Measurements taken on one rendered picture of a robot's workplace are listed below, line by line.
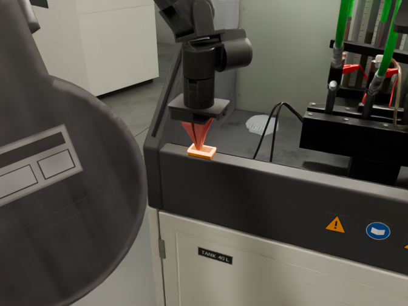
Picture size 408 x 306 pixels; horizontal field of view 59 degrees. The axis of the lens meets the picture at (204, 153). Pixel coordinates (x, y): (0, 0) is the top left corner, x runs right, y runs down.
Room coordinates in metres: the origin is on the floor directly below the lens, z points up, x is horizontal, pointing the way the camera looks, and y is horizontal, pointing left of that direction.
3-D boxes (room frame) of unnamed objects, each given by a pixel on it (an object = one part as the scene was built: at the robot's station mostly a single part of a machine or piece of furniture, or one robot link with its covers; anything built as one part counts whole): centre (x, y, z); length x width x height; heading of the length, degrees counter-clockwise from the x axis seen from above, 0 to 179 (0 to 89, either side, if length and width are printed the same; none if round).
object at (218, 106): (0.63, 0.01, 1.08); 0.10 x 0.07 x 0.07; 68
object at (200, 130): (0.63, 0.02, 1.01); 0.07 x 0.07 x 0.09; 68
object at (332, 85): (0.76, -0.28, 1.00); 0.05 x 0.03 x 0.21; 158
